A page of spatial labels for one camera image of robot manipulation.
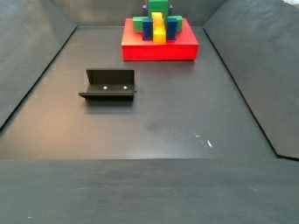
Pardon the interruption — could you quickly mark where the blue block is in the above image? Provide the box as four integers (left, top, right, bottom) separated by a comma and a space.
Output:
167, 18, 177, 40
143, 17, 153, 40

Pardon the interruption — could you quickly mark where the black angle fixture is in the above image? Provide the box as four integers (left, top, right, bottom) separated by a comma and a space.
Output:
79, 68, 136, 99

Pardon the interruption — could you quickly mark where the yellow long bar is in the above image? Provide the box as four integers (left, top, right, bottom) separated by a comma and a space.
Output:
152, 11, 165, 44

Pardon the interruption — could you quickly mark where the purple block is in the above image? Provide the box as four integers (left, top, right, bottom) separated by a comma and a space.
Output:
143, 4, 147, 17
168, 4, 173, 16

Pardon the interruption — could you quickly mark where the blue block right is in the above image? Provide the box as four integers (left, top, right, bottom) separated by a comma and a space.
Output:
167, 18, 177, 40

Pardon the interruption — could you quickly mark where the red board base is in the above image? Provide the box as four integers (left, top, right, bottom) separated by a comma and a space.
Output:
121, 18, 200, 61

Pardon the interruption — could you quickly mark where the green stepped object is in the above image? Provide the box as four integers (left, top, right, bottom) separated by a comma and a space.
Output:
133, 0, 183, 32

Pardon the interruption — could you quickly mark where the purple block left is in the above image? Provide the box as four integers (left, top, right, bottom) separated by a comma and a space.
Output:
143, 4, 147, 17

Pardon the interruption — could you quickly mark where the blue block left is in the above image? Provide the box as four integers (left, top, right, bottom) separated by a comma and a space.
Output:
143, 17, 153, 40

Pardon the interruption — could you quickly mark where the purple block right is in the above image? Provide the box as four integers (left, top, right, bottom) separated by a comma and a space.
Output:
168, 4, 173, 16

